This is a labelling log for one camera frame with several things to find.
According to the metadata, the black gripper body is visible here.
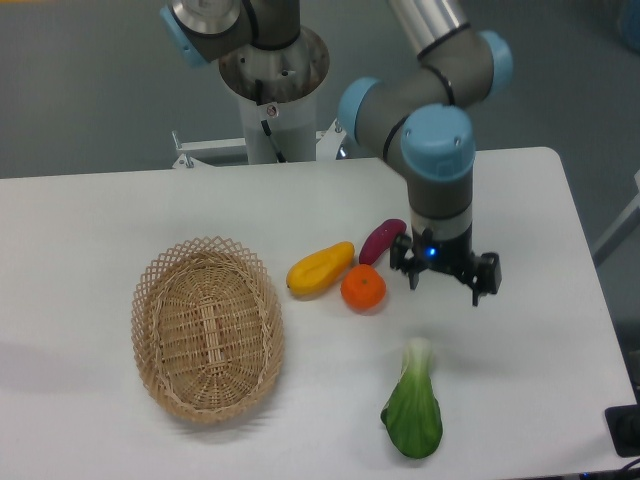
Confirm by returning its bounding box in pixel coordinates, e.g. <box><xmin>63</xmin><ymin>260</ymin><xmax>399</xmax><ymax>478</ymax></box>
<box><xmin>408</xmin><ymin>227</ymin><xmax>473</xmax><ymax>280</ymax></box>

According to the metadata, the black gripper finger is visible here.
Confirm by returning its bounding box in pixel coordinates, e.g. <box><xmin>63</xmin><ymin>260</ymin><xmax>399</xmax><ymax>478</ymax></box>
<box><xmin>390</xmin><ymin>233</ymin><xmax>425</xmax><ymax>290</ymax></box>
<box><xmin>457</xmin><ymin>252</ymin><xmax>501</xmax><ymax>306</ymax></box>

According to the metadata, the green bok choy vegetable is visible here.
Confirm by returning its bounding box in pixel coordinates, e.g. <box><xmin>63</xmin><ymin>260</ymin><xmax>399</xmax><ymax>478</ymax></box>
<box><xmin>380</xmin><ymin>338</ymin><xmax>443</xmax><ymax>459</ymax></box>

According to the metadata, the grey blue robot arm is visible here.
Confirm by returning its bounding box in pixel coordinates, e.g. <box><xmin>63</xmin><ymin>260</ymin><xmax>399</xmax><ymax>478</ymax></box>
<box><xmin>160</xmin><ymin>1</ymin><xmax>513</xmax><ymax>299</ymax></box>

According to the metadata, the purple sweet potato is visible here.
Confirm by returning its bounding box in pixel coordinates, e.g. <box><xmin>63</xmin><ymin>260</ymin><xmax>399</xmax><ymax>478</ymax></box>
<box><xmin>358</xmin><ymin>219</ymin><xmax>407</xmax><ymax>265</ymax></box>

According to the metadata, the orange tangerine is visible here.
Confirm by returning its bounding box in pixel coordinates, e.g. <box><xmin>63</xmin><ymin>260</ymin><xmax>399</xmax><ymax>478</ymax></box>
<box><xmin>340</xmin><ymin>264</ymin><xmax>387</xmax><ymax>311</ymax></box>

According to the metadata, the yellow papaya half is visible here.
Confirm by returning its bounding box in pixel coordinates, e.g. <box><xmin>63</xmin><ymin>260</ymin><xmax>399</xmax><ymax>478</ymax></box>
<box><xmin>286</xmin><ymin>241</ymin><xmax>355</xmax><ymax>297</ymax></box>

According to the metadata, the white table leg right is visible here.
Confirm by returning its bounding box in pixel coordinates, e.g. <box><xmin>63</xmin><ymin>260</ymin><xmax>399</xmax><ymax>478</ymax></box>
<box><xmin>591</xmin><ymin>172</ymin><xmax>639</xmax><ymax>268</ymax></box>

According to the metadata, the black device at table edge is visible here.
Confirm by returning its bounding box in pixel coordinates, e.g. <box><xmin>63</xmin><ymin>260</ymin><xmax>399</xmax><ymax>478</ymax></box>
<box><xmin>605</xmin><ymin>404</ymin><xmax>639</xmax><ymax>458</ymax></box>

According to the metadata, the woven wicker basket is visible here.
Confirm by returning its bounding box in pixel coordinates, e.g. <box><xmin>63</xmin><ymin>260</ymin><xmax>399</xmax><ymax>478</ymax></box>
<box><xmin>131</xmin><ymin>237</ymin><xmax>285</xmax><ymax>425</ymax></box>

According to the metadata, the white metal base frame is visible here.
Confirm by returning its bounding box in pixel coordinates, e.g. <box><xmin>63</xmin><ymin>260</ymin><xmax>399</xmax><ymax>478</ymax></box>
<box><xmin>171</xmin><ymin>119</ymin><xmax>359</xmax><ymax>169</ymax></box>

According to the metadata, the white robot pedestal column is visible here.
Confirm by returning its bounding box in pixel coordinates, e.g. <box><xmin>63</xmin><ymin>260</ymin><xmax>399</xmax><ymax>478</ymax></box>
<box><xmin>218</xmin><ymin>27</ymin><xmax>330</xmax><ymax>165</ymax></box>

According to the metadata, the black cable on pedestal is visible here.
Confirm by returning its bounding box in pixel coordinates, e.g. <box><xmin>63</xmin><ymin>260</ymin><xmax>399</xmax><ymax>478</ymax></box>
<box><xmin>254</xmin><ymin>79</ymin><xmax>287</xmax><ymax>164</ymax></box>

